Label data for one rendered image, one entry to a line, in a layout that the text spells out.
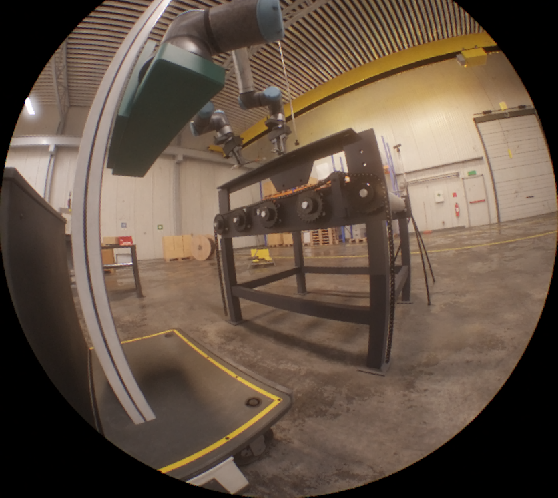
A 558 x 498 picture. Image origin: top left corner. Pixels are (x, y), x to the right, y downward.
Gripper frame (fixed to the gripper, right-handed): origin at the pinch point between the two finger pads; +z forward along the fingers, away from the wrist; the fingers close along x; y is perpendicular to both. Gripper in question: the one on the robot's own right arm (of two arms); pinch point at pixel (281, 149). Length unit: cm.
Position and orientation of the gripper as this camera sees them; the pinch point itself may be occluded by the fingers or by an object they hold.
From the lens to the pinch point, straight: 110.4
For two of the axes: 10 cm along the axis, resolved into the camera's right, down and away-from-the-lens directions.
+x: -7.2, 1.3, 6.8
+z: 1.0, 9.9, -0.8
